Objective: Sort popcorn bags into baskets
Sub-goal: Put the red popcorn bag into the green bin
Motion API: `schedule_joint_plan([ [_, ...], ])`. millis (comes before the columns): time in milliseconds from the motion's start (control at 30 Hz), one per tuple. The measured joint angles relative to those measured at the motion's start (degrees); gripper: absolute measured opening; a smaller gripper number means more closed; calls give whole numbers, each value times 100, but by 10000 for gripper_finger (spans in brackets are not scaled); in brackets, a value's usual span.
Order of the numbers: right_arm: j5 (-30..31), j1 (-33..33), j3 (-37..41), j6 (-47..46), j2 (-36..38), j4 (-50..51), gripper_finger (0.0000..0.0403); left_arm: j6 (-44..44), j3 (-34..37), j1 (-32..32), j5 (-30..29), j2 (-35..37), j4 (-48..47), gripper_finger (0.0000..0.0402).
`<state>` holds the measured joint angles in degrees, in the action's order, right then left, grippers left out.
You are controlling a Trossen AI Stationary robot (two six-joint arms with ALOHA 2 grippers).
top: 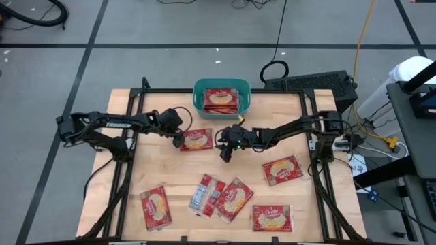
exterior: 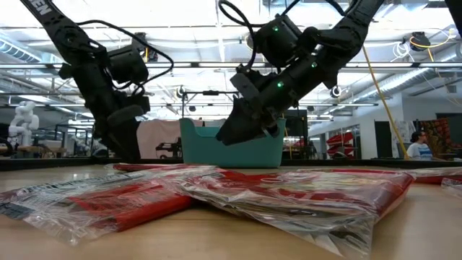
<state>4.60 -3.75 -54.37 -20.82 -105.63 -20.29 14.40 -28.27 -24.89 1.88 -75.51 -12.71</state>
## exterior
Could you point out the teal plastic basket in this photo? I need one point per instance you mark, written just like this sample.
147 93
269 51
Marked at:
202 151

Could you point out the black aluminium table frame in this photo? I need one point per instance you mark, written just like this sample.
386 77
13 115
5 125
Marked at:
43 164

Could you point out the black screen panel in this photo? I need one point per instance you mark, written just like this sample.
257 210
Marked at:
297 124

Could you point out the white humanoid robot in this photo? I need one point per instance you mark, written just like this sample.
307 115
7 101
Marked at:
23 124

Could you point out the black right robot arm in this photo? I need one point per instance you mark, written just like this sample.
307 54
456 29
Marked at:
343 32

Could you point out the black background robot arm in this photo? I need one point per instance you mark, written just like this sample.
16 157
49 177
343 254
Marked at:
167 147

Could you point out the person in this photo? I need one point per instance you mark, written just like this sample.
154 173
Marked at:
420 150

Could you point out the black door panel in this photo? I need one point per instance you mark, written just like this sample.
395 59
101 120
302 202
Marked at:
383 139

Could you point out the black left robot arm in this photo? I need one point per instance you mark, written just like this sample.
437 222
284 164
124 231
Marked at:
68 36

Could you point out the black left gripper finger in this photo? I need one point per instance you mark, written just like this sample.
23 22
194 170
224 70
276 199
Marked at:
130 142
111 139

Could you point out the black gantry frame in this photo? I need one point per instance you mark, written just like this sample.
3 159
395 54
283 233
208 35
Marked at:
211 92

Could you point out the red Orville popcorn bag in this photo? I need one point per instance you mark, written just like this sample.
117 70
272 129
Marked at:
119 206
455 187
440 177
288 202

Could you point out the patterned fabric hanging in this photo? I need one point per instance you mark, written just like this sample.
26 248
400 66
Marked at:
440 133

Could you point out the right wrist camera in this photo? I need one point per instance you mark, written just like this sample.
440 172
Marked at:
244 86

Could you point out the beige partition panel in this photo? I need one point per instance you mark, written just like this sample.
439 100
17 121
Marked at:
159 133

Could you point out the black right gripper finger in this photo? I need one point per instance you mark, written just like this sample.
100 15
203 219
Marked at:
242 128
274 128

